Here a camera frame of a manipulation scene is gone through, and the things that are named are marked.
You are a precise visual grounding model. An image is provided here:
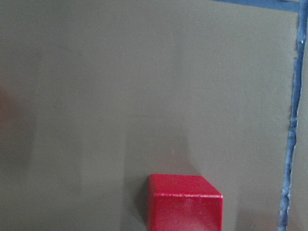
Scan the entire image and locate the red block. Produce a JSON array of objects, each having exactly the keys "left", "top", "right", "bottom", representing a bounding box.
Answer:
[{"left": 146, "top": 174, "right": 223, "bottom": 231}]

